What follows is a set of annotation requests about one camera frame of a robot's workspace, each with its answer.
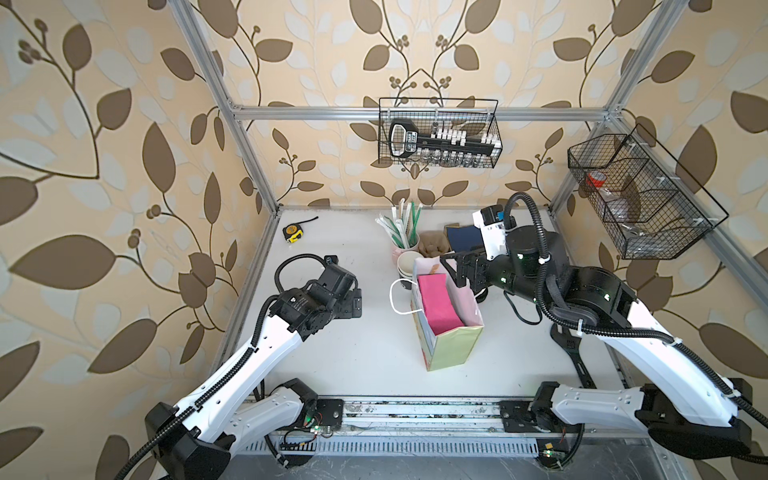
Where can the cardboard tray with napkins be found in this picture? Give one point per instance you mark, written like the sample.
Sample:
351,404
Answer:
464,238

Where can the stacked pulp carriers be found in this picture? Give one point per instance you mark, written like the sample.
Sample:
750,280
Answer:
433,244

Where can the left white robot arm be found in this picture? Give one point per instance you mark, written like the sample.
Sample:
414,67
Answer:
197,437

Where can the back black wire basket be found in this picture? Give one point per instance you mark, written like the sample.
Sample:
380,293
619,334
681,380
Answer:
453,132

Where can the yellow black tape measure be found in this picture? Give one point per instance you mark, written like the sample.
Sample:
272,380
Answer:
294,231

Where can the side black wire basket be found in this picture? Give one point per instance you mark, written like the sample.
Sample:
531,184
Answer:
655,207

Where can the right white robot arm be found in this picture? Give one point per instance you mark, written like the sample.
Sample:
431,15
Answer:
686,406

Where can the pink cup with straws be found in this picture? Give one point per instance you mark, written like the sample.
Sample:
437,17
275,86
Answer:
400,227

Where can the black tool in basket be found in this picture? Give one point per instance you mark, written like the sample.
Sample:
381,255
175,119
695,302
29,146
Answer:
402,138

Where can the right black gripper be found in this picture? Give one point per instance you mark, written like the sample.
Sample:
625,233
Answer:
481,260

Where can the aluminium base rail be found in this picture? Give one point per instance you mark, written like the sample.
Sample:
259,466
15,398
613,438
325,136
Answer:
419,426

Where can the black paper cups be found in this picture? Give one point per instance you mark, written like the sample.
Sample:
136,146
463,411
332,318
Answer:
405,265

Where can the pink paper napkin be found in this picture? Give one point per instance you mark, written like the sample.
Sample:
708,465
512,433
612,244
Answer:
437,306

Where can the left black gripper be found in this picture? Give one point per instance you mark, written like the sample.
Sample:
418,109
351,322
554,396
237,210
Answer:
352,307

